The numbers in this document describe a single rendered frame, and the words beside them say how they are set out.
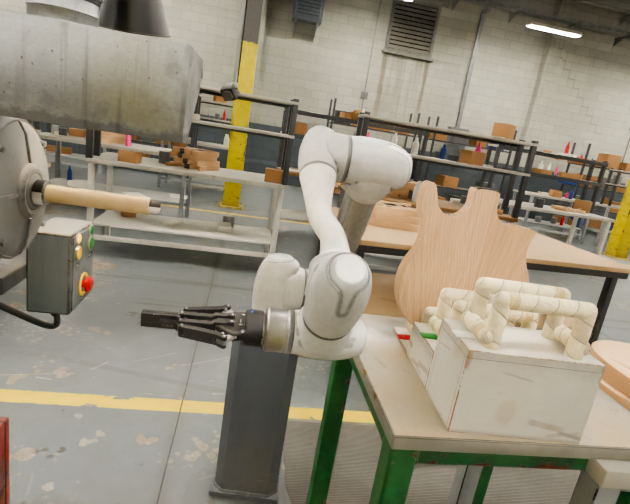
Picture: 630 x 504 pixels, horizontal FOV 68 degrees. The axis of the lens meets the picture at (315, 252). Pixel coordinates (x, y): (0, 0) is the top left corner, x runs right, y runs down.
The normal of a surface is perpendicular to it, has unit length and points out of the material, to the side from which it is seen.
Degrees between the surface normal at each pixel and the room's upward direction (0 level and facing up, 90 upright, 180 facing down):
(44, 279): 90
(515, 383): 90
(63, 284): 90
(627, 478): 90
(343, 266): 46
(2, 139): 68
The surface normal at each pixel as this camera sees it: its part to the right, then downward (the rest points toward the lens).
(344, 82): 0.13, 0.27
